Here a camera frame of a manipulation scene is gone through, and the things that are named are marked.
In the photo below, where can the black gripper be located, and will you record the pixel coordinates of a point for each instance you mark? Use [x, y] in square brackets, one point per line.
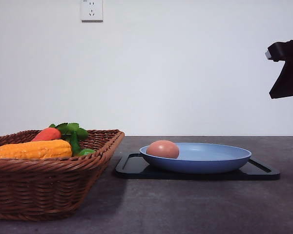
[283, 86]

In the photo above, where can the blue plate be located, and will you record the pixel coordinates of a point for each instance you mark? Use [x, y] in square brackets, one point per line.
[198, 158]

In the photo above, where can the brown egg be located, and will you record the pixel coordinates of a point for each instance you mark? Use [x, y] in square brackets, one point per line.
[163, 148]

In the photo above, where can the brown wicker basket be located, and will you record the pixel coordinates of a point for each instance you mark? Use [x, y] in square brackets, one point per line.
[40, 181]

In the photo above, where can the black tray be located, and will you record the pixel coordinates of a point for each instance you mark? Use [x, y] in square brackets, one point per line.
[138, 169]

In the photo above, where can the green toy vegetable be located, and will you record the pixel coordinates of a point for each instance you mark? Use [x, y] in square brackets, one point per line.
[86, 152]

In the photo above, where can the orange toy carrot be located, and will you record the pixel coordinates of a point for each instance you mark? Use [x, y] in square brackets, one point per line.
[48, 134]

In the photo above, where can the yellow toy corn cob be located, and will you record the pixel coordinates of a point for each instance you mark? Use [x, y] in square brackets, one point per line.
[39, 149]

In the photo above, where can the white wall socket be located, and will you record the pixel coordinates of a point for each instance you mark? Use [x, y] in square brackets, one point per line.
[92, 11]

